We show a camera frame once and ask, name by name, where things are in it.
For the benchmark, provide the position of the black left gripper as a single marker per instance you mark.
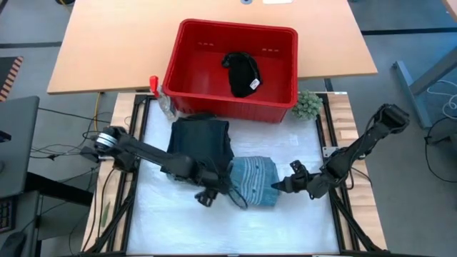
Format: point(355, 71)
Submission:
point(212, 183)

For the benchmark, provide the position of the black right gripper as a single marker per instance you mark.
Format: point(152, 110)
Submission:
point(301, 178)

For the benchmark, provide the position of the blue striped garment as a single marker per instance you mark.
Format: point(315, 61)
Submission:
point(255, 180)

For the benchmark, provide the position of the black pants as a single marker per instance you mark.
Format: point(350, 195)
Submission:
point(200, 141)

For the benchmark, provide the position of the black garment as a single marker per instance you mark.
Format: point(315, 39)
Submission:
point(242, 75)

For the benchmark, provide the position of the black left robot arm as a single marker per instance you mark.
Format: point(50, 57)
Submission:
point(150, 153)

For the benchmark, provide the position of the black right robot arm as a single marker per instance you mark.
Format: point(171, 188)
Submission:
point(360, 146)

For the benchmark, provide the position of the red plastic laundry bin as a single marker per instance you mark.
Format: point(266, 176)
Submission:
point(185, 71)

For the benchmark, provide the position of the small green potted plant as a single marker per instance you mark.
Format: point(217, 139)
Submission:
point(307, 105)

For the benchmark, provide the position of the clear spray bottle red trigger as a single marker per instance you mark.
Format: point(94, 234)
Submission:
point(162, 100)

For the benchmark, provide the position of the green plastic strip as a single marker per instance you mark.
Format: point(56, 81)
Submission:
point(106, 214)

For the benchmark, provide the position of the plywood table base board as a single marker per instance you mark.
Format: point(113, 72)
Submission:
point(119, 110)

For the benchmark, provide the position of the black side desk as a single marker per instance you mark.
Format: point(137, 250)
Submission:
point(57, 187)

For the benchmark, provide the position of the grey metal desk leg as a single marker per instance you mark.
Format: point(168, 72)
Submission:
point(414, 96)

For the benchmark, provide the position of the tan wooden desk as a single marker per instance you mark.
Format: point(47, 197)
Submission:
point(118, 46)
point(452, 5)

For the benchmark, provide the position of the white desk label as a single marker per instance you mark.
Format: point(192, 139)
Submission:
point(277, 1)

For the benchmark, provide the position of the black keyboard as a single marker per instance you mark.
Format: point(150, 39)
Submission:
point(6, 216)

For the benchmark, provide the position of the black computer mouse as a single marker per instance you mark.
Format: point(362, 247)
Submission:
point(12, 246)

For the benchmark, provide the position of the black floor mat striped edge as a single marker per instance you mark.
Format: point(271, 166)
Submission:
point(5, 71)

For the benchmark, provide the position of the silver corner bracket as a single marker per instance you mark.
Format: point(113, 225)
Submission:
point(328, 151)

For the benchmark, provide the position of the black aluminium table frame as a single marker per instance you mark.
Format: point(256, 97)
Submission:
point(123, 235)

